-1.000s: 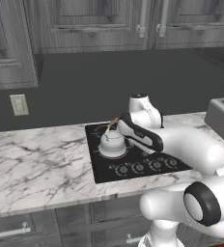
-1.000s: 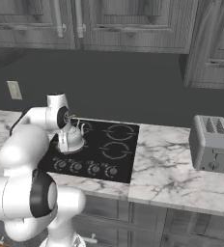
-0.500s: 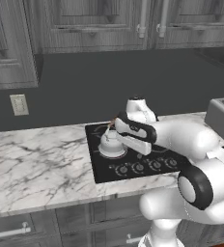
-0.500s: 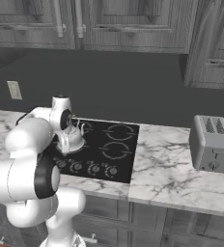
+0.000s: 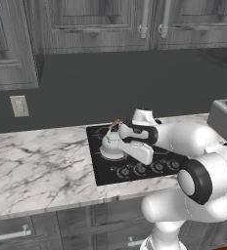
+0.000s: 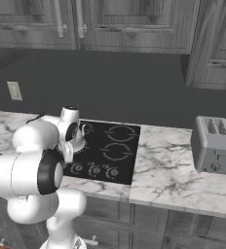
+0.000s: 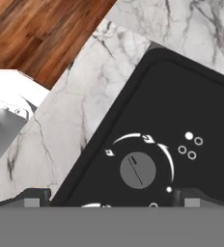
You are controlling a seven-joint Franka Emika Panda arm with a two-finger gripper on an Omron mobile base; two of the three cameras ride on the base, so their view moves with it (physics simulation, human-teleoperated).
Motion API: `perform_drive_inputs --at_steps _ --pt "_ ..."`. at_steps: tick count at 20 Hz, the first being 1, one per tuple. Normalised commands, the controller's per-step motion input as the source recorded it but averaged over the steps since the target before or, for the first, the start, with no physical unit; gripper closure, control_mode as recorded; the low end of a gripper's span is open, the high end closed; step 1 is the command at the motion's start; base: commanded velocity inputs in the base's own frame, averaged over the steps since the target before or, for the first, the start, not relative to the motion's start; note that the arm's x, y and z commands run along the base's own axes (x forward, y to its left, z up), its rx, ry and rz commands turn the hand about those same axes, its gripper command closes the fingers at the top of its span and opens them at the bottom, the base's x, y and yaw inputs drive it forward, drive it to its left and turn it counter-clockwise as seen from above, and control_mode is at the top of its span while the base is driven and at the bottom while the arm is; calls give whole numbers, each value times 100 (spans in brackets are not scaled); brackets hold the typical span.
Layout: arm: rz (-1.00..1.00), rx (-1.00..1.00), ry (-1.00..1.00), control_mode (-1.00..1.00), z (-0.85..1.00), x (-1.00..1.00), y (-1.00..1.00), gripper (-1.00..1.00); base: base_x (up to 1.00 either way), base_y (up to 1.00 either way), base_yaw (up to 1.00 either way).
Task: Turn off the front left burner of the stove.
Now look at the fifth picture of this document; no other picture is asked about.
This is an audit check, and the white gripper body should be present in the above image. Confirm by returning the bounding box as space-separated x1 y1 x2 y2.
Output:
119 139 155 166

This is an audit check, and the black hob knob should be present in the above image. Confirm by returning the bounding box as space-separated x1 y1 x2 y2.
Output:
133 162 148 177
166 158 181 171
150 160 164 174
115 165 131 180

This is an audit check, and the black hob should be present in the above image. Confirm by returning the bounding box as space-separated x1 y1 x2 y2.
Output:
85 121 191 187

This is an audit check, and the grey wooden drawer front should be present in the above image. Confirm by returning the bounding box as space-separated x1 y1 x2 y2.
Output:
55 196 149 236
0 212 63 250
61 224 156 250

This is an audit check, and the grey toaster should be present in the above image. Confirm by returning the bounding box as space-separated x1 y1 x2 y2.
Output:
206 98 227 145

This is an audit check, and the grey wooden cupboard door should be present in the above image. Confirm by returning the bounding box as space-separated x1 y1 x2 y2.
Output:
156 0 227 51
40 0 152 56
0 0 40 93

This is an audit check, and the white kettle with brown handle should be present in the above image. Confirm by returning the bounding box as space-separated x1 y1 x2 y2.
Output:
99 118 130 161

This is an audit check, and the white drawer handle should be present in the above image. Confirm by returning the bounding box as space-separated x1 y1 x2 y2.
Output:
127 235 147 248
0 224 32 244

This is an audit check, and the beige wall socket plate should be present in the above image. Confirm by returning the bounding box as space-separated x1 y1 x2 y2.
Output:
9 95 30 118

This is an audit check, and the white cupboard door handle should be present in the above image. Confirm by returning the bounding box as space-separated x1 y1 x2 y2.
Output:
138 0 151 40
158 0 172 39

